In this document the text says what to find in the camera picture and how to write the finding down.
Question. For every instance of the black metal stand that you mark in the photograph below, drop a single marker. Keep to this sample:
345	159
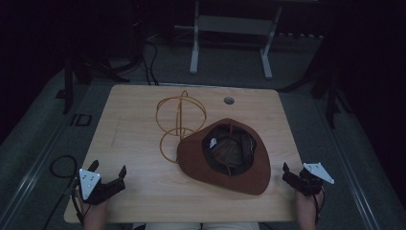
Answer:
332	89

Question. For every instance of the black tripod stand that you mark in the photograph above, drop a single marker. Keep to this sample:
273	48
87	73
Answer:
105	64

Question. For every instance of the person's left hand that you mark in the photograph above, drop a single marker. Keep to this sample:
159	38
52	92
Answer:
95	209

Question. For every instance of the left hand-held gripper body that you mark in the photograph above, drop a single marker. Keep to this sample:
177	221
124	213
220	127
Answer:
95	191

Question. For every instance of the brown felt hat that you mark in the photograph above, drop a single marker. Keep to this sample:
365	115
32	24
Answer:
225	156

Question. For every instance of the white metal frame stand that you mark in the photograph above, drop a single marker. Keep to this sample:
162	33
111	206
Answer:
231	25

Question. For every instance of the person's right hand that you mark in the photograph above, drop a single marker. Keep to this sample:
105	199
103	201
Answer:
305	204

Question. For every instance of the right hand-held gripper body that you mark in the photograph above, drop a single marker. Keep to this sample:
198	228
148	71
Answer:
309	182

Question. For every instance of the black rectangular floor frame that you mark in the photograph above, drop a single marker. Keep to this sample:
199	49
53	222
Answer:
81	120

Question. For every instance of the grey floor rail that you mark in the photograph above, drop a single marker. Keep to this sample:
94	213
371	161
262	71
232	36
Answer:
354	179
35	172

